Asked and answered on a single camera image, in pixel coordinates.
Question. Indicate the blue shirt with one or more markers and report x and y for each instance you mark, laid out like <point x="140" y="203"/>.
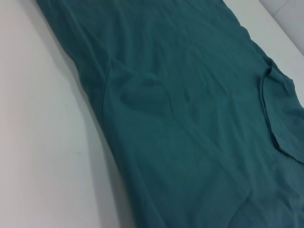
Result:
<point x="185" y="118"/>

